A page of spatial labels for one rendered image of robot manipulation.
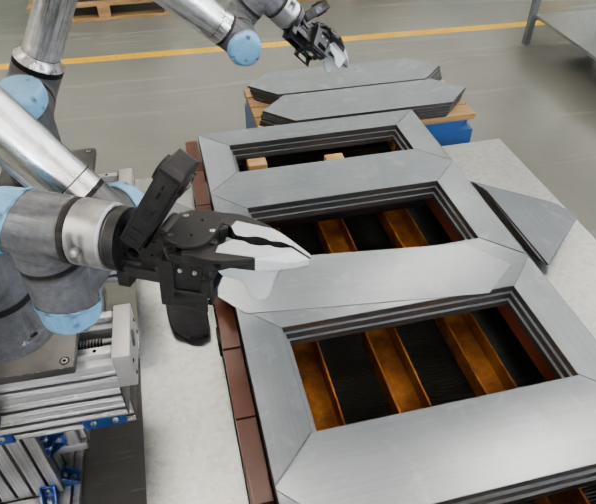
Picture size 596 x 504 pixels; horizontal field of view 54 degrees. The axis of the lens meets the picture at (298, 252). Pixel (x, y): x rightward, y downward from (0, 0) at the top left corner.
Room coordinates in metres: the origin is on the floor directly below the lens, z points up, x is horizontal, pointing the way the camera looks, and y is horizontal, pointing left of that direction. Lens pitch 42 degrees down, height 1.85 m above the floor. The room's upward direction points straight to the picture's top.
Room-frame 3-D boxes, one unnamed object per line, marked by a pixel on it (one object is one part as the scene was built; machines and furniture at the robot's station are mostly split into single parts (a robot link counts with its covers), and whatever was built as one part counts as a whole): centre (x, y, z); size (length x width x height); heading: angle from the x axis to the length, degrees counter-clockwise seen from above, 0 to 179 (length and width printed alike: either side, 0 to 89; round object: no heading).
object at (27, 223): (0.51, 0.29, 1.43); 0.11 x 0.08 x 0.09; 76
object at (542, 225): (1.38, -0.70, 0.77); 0.45 x 0.20 x 0.04; 14
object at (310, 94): (2.06, -0.22, 0.82); 0.80 x 0.40 x 0.06; 104
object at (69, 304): (0.53, 0.28, 1.34); 0.11 x 0.08 x 0.11; 166
